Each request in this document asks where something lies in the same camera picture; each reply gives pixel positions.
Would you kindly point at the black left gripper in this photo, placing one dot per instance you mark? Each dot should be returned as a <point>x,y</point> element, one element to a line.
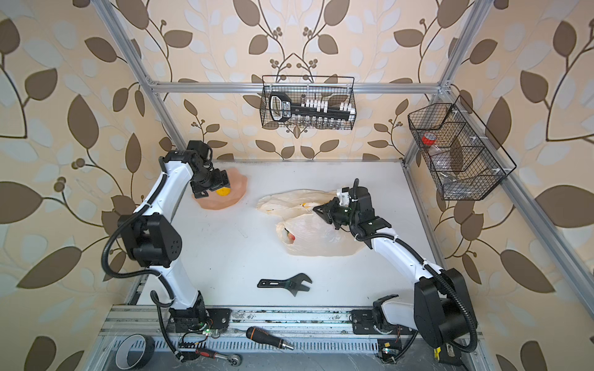
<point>220,181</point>

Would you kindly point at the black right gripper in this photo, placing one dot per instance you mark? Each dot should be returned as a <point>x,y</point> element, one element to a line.
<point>329,214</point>

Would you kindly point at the banana print plastic bag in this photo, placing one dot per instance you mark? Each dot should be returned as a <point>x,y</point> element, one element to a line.
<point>313,237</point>

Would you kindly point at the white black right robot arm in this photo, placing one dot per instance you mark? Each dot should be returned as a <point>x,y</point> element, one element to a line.
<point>441,311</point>

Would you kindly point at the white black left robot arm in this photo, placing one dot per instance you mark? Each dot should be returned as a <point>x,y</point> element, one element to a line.
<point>151,240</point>

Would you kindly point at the pink fruit plate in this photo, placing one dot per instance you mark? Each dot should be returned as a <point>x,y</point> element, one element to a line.
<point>228,196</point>

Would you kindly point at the black adjustable wrench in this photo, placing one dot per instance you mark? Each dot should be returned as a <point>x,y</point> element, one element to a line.
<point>294,285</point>

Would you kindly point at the socket set holder black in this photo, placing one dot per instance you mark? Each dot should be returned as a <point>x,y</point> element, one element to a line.
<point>282,109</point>

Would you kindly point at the clear bottle red cap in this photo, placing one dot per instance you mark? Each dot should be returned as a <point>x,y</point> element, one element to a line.
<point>440,160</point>

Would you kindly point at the black orange screwdriver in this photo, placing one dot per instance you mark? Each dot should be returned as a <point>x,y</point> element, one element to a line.
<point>261,336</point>

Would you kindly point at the yellow black tape measure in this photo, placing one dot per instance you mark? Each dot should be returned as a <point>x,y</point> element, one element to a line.
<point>447,354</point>

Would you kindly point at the black tape roll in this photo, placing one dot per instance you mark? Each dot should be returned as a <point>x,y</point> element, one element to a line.
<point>135,352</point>

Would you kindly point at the black wire basket back wall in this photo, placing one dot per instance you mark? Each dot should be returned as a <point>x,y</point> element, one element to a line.
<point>334,88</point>

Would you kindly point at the black wire basket wall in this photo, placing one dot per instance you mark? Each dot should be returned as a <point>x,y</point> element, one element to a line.
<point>334,88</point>
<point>478,150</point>

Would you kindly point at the black wire basket right wall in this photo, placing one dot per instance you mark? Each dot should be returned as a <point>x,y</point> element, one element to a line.
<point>478,150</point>

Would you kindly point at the red handled ratchet wrench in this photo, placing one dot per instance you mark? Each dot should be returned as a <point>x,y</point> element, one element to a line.
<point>233,359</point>

